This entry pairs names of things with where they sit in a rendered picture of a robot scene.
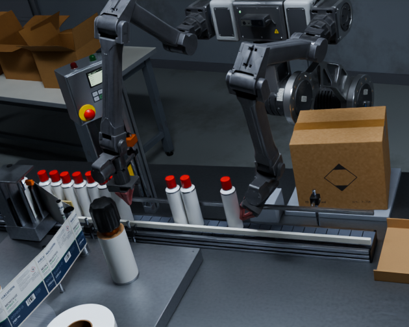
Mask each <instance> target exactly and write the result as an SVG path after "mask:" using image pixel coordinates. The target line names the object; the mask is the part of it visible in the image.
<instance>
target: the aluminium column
mask: <svg viewBox="0 0 409 327"><path fill-rule="evenodd" d="M96 54H97V57H98V58H102V52H101V48H100V49H98V50H97V51H96ZM122 106H123V107H122V116H123V122H124V132H129V133H131V134H136V137H137V139H138V141H137V143H136V144H135V148H136V149H138V159H139V161H140V165H141V168H142V172H143V175H144V179H145V183H146V185H147V189H148V192H149V195H150V196H151V198H157V196H156V191H155V187H154V185H153V181H152V178H151V174H150V171H149V167H148V165H147V160H146V157H145V153H144V151H143V147H142V143H141V140H140V136H139V133H138V129H137V126H136V122H135V120H134V116H133V113H132V109H131V106H130V102H129V98H128V95H127V91H126V89H125V85H124V81H123V77H122ZM133 159H134V163H135V166H136V170H137V172H138V176H139V177H140V183H141V185H142V189H143V193H144V195H146V192H145V188H144V185H143V181H142V178H141V174H140V171H139V168H138V164H137V161H136V158H135V156H134V158H133ZM130 164H131V167H132V171H133V173H134V176H135V172H134V169H133V166H132V162H131V161H130ZM137 188H138V191H139V194H140V197H142V194H141V192H140V188H139V185H137ZM152 204H154V206H155V208H154V210H153V211H145V213H156V211H157V209H159V207H160V205H159V203H155V202H152Z"/></svg>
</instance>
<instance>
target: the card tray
mask: <svg viewBox="0 0 409 327"><path fill-rule="evenodd" d="M387 226H388V227H387V230H386V235H385V238H384V243H383V246H382V251H381V254H380V259H379V262H378V267H377V270H373V273H374V280H376V281H383V282H395V283H402V284H409V219H394V218H387Z"/></svg>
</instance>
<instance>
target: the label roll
mask: <svg viewBox="0 0 409 327"><path fill-rule="evenodd" d="M47 327H118V326H117V324H116V321H115V318H114V316H113V314H112V312H111V311H110V310H109V309H108V308H106V307H104V306H102V305H99V304H83V305H80V306H75V307H73V308H70V309H68V310H66V311H64V312H63V313H61V314H60V315H58V316H57V317H56V318H54V319H53V320H52V321H51V322H50V323H49V325H48V326H47Z"/></svg>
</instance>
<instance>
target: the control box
mask: <svg viewBox="0 0 409 327"><path fill-rule="evenodd" d="M93 55H95V57H96V59H97V61H96V62H94V63H90V61H89V60H90V59H89V56H87V57H84V58H82V59H80V60H77V61H75V63H76V64H77V66H78V67H79V68H78V69H77V70H74V71H72V70H71V67H70V64H68V65H65V66H62V67H60V68H58V69H55V70H54V72H55V75H56V79H57V81H58V85H59V86H60V90H61V92H62V96H63V98H64V102H65V104H66V107H67V109H68V113H69V116H70V119H72V120H73V121H74V122H76V123H77V124H78V125H80V126H83V125H85V124H87V123H89V122H91V121H94V120H96V119H98V118H100V117H102V114H103V100H100V101H97V102H96V103H94V101H93V98H92V94H91V92H93V91H95V90H98V89H100V88H102V84H100V85H98V86H95V87H93V88H90V85H89V82H88V79H87V76H86V73H87V72H89V71H92V70H94V69H97V68H98V67H101V66H102V58H98V57H97V54H96V53H94V54H93ZM87 109H92V110H93V111H94V112H95V117H94V118H93V119H92V120H87V119H85V117H84V112H85V111H86V110H87Z"/></svg>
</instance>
